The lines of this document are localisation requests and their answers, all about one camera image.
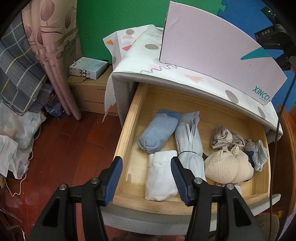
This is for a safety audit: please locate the white underwear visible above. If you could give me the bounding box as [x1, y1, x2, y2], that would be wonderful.
[145, 150, 178, 201]

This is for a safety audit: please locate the light blue garment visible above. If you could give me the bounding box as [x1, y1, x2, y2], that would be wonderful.
[175, 111, 206, 181]

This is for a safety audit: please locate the wooden top drawer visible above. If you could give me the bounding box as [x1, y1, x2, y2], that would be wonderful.
[99, 83, 282, 236]

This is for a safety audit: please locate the navy lace underwear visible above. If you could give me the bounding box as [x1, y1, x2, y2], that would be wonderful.
[245, 151, 255, 168]

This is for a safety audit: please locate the pale blue underwear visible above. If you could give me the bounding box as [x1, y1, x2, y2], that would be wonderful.
[244, 139, 269, 172]

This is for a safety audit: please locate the blue floral trim underwear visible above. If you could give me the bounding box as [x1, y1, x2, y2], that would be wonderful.
[215, 183, 242, 194]

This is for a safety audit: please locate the grey beige rolled underwear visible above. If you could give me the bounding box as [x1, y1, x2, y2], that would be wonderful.
[210, 125, 245, 149]

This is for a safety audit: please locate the beige lace bra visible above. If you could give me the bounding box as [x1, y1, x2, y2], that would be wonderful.
[204, 146, 254, 184]

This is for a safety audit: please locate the pink XINCCI shoe box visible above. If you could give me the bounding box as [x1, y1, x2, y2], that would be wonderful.
[159, 1, 287, 105]

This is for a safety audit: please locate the blue packet on floor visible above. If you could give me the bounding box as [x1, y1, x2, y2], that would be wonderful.
[45, 94, 66, 120]

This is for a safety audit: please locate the brown cardboard box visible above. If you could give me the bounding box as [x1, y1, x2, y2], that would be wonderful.
[68, 65, 112, 114]

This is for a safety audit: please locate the white teal mask box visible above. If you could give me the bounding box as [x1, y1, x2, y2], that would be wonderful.
[69, 57, 108, 80]

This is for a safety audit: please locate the grey plaid blanket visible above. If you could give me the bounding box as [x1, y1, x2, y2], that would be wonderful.
[1, 14, 53, 115]

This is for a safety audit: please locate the white patterned cover cloth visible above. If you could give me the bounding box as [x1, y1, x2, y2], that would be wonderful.
[103, 25, 283, 136]

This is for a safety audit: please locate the pink floral curtain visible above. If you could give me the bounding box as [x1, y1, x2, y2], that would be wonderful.
[22, 0, 82, 120]

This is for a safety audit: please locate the orange wooden bed frame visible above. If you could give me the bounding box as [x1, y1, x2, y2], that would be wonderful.
[269, 110, 295, 218]

